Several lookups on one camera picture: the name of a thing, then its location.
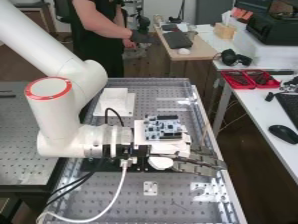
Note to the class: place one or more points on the black keyboard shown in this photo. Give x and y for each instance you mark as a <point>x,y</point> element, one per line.
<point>290,106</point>
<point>177,39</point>

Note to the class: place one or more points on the red tray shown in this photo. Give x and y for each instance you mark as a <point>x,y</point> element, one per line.
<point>238,79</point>
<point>265,78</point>

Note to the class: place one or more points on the black plate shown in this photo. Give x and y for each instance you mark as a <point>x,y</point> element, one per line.
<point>88,165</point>

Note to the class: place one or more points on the wooden desk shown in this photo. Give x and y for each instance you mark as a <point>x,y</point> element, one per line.
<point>194,53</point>

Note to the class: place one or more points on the small white box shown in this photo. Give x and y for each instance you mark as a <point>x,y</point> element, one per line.
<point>116,100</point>

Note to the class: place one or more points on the white mouse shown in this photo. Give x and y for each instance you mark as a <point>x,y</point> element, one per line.
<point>184,51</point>

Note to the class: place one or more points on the person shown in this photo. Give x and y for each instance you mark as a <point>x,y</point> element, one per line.
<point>94,36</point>

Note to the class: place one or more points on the wooden block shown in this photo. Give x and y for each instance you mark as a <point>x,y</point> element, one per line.
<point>224,30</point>

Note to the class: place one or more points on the white desk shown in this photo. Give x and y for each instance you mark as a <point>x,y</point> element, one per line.
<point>261,110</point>

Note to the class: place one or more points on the small white square piece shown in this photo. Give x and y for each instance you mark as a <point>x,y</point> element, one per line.
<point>150,188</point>

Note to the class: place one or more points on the black mouse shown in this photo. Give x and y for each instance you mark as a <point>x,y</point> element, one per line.
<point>283,133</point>

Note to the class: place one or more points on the clear box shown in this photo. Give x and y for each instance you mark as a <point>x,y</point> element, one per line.
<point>200,110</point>

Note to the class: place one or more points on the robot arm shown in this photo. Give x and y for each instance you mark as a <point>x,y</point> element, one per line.
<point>53,50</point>

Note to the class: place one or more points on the black headphones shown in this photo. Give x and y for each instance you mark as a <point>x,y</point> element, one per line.
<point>233,57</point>

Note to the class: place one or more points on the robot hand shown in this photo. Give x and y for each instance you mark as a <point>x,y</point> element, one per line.
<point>161,128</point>

